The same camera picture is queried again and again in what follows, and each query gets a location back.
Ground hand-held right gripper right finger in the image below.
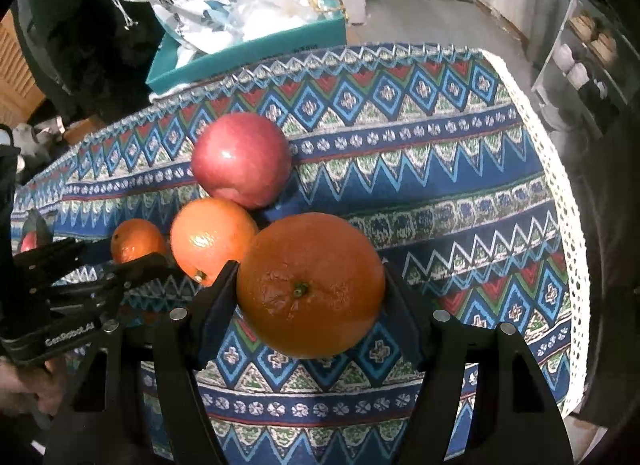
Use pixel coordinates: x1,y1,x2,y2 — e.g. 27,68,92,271
382,260,576,465

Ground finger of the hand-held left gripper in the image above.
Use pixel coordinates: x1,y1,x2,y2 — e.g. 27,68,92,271
12,237,87,287
30,252,174,317

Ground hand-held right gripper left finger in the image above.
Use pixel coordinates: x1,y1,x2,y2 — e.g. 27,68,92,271
42,259,241,465

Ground small orange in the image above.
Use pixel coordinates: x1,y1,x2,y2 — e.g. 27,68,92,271
110,219,168,266

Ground large orange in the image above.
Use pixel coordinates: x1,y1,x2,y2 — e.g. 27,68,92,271
236,212,387,359

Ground person's left hand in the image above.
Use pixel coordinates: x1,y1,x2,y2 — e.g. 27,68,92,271
0,360,67,417

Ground medium orange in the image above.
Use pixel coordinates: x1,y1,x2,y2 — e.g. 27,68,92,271
170,197,260,287

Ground grey clothes pile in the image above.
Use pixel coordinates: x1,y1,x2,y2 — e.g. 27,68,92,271
14,122,57,172

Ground blue patterned tablecloth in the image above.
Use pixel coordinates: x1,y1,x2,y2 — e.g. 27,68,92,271
10,42,591,465

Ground wooden louvered closet door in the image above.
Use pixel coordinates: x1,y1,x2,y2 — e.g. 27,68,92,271
0,10,47,116

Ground long black coat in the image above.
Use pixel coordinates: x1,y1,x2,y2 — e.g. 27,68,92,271
10,0,167,122

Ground teal plastic crate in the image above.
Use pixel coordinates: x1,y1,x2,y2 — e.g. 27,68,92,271
146,0,348,96

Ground white shoe rack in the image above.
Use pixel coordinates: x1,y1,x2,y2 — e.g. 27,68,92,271
531,0,640,142

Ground clear plastic bag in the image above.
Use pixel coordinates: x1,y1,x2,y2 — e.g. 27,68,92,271
220,0,322,44

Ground shoe rack with shoes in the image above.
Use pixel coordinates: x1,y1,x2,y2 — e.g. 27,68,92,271
555,0,632,118

